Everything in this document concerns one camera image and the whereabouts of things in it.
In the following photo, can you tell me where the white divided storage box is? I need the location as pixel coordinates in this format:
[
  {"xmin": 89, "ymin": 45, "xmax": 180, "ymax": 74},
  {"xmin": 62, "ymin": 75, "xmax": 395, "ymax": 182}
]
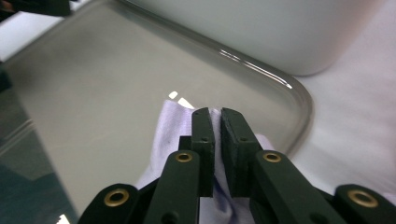
[{"xmin": 129, "ymin": 0, "xmax": 385, "ymax": 77}]

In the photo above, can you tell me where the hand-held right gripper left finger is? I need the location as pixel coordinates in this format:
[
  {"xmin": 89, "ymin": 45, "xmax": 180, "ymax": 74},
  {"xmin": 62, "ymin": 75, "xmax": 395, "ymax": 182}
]
[{"xmin": 178, "ymin": 106, "xmax": 217, "ymax": 198}]

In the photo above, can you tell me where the purple sock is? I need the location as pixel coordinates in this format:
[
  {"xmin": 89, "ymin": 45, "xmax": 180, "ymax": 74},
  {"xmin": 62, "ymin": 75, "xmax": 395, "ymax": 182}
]
[{"xmin": 135, "ymin": 99, "xmax": 276, "ymax": 224}]

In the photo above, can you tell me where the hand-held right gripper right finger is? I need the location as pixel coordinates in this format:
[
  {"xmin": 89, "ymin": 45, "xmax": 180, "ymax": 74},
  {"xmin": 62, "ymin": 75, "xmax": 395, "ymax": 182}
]
[{"xmin": 219, "ymin": 106, "xmax": 262, "ymax": 198}]

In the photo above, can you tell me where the metal tray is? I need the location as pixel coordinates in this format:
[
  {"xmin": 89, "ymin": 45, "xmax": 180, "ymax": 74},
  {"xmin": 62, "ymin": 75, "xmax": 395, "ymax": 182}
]
[{"xmin": 0, "ymin": 0, "xmax": 314, "ymax": 224}]

